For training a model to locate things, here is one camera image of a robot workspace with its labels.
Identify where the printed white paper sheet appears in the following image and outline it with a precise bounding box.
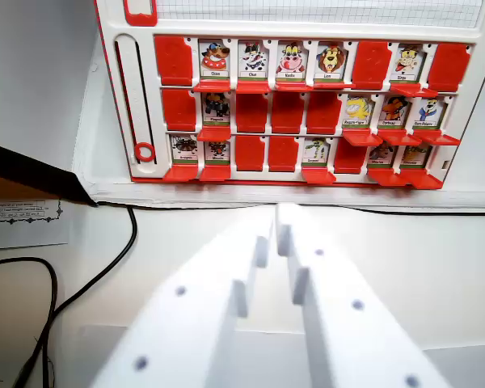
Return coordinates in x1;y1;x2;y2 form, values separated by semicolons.
0;198;72;251

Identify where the black and brown box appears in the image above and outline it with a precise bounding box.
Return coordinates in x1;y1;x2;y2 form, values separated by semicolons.
0;138;99;208

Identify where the red and white game board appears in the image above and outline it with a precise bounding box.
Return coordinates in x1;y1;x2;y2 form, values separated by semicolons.
92;0;485;191

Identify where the long black cable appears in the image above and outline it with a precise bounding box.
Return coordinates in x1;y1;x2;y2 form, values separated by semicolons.
11;200;138;388

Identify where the looped black cable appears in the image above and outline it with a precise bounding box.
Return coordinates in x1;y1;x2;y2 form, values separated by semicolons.
0;257;60;388

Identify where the thin black cable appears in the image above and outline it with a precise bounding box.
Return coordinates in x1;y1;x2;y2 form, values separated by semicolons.
335;205;485;217

